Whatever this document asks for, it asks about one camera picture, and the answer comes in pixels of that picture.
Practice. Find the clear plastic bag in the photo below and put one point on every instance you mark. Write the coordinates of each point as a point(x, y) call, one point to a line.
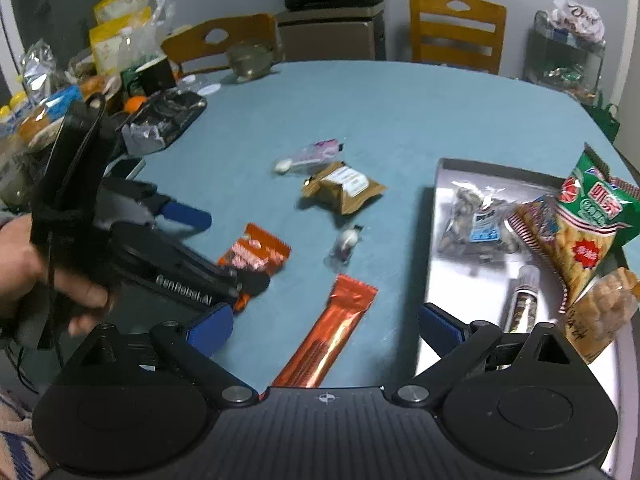
point(160, 20)

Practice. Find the clear glass jar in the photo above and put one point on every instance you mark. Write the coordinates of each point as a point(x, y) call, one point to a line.
point(189, 81)

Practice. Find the wooden chair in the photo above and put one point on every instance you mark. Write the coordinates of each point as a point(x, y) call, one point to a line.
point(457, 25)
point(240, 35)

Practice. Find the clear nut stick packet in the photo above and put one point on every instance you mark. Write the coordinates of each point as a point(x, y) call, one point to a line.
point(524, 300)

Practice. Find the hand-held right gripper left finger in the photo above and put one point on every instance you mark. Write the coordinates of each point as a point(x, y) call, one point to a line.
point(210, 330)

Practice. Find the silver plastic bag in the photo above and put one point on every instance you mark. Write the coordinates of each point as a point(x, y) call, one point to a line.
point(40, 67)

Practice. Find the small orange packet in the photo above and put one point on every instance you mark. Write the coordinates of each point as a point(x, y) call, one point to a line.
point(255, 250)

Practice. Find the tan snack bag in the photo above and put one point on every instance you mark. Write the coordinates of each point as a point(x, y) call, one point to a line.
point(605, 310)

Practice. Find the plastic bag of snacks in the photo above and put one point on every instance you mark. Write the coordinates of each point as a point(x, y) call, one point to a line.
point(575, 17)

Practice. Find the dark wrapped candy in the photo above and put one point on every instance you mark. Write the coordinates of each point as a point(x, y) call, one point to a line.
point(345, 246)

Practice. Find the long orange packet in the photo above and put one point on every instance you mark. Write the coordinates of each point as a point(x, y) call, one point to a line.
point(330, 330)

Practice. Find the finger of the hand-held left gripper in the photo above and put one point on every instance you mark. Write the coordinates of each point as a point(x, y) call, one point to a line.
point(190, 217)
point(252, 284)

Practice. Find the black cup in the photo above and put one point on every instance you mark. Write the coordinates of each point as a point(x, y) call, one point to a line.
point(157, 77)

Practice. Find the orange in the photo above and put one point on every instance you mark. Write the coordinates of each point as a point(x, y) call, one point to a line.
point(134, 105)

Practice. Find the striped beige clothing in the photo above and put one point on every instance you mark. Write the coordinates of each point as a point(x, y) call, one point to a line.
point(17, 435)

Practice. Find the person's left hand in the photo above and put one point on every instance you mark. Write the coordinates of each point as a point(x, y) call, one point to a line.
point(20, 265)

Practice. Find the pile of green snack packets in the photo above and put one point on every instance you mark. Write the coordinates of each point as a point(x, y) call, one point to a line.
point(565, 76)

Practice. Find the beige cabinet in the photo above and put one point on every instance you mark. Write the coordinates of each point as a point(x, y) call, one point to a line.
point(330, 35)

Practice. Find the yellow bag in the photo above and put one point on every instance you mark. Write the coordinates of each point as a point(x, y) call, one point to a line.
point(117, 2)
point(107, 42)

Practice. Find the grey tray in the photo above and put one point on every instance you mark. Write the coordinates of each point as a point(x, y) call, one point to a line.
point(445, 260)

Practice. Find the clear bag of nuts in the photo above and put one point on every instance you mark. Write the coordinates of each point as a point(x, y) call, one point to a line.
point(475, 220)

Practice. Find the clear white candy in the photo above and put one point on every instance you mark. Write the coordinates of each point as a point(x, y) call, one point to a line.
point(310, 155)

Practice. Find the red blue snack packet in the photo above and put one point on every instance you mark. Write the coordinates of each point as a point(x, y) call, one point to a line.
point(537, 217)

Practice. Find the glass shelf cart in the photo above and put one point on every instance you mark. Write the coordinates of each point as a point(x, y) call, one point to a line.
point(565, 60)

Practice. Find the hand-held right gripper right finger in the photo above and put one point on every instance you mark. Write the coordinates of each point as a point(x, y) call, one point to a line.
point(440, 327)

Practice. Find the brown packet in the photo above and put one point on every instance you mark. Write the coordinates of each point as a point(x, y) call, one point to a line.
point(340, 187)

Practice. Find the blue white snack packet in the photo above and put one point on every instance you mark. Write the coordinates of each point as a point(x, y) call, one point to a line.
point(60, 101)

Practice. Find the black foil bag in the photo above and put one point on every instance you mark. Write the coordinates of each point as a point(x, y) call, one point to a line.
point(165, 120)

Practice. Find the white cap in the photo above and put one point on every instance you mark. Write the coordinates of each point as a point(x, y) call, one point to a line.
point(209, 89)

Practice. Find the wrapped bread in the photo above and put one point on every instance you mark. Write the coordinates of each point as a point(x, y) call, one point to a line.
point(37, 127)

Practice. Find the glass teapot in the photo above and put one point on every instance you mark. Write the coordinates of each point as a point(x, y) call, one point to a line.
point(250, 60)

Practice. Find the green chip bag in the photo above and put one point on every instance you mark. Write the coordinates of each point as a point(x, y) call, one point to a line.
point(590, 220)

